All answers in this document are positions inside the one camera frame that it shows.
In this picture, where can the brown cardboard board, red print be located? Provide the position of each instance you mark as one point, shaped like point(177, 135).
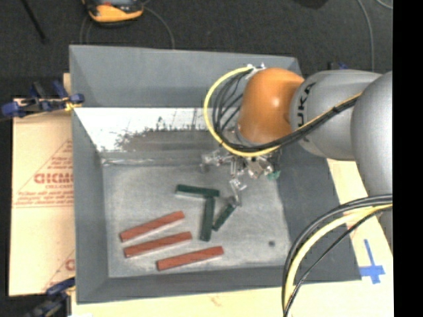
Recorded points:
point(39, 210)

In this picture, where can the grey metal bin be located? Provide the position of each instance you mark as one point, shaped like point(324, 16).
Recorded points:
point(158, 78)

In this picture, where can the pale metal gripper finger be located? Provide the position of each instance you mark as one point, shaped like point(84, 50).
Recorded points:
point(237, 186)
point(215, 159)

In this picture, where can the dark green flat block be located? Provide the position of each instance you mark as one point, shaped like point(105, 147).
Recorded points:
point(195, 190)
point(223, 218)
point(207, 220)

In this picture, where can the red-brown flat block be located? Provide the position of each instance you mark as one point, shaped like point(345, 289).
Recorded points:
point(152, 226)
point(190, 258)
point(157, 244)

